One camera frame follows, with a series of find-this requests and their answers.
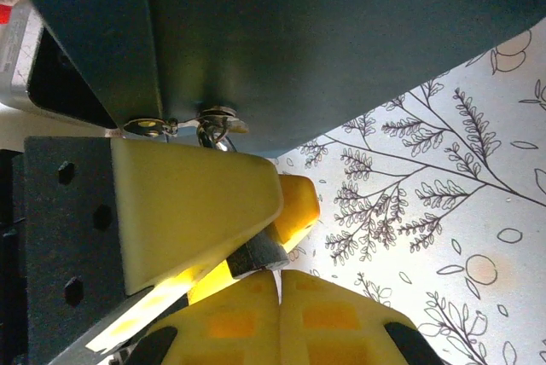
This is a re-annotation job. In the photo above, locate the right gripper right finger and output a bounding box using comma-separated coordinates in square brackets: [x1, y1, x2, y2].
[279, 269, 447, 365]

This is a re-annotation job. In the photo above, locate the starry night tin box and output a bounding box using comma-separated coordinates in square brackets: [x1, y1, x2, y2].
[8, 0, 546, 158]

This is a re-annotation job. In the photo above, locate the floral tablecloth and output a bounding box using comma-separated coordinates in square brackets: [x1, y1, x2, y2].
[272, 27, 546, 365]

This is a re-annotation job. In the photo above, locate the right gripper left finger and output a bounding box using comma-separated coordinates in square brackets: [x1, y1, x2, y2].
[127, 269, 282, 365]

